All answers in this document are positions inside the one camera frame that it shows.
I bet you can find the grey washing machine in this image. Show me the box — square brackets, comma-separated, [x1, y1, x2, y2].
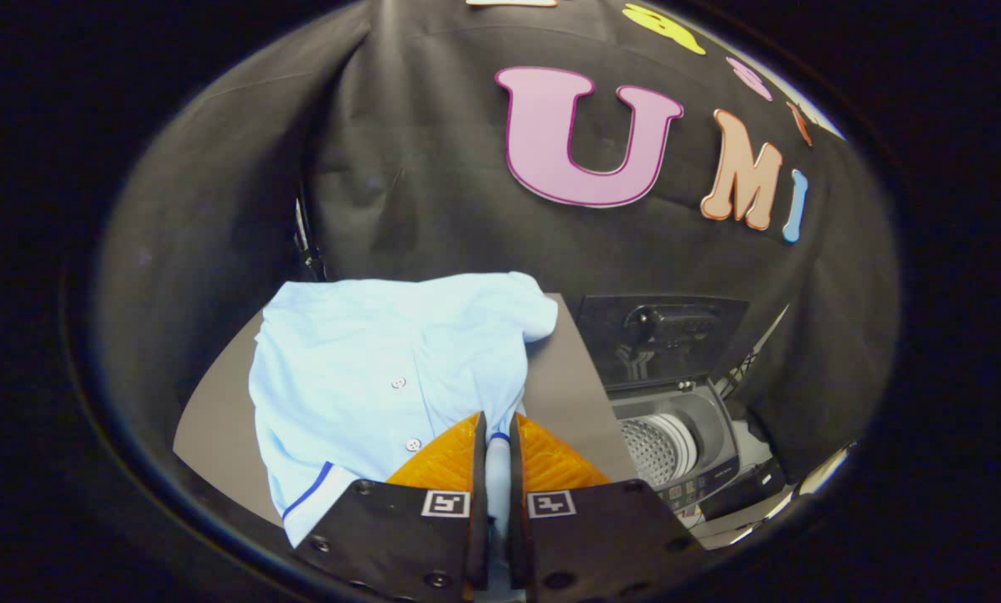
[607, 377, 744, 513]

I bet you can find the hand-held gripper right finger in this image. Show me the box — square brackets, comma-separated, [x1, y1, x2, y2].
[508, 412, 706, 603]

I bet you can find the light blue shirt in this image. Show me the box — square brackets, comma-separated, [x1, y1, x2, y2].
[249, 271, 560, 603]

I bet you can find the black metal stand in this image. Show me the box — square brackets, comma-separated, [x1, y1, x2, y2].
[293, 197, 327, 282]

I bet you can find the black backdrop cloth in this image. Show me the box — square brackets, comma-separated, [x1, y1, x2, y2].
[90, 0, 901, 503]

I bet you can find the dark cabinet with beige door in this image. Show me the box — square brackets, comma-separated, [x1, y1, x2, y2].
[172, 291, 639, 528]

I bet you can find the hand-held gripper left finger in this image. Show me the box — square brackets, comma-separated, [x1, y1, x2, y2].
[291, 410, 490, 603]

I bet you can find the black cable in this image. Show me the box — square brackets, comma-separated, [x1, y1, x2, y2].
[718, 306, 790, 399]

